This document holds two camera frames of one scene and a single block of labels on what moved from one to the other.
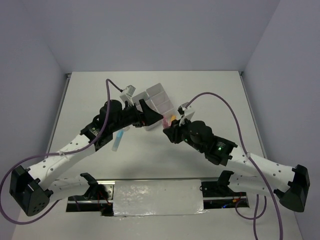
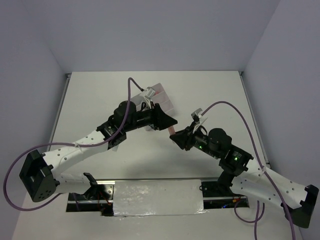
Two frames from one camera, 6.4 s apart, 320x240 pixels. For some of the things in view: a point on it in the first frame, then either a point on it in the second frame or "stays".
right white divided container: (159, 98) stays
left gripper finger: (149, 116) to (162, 120)
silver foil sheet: (158, 198) stays
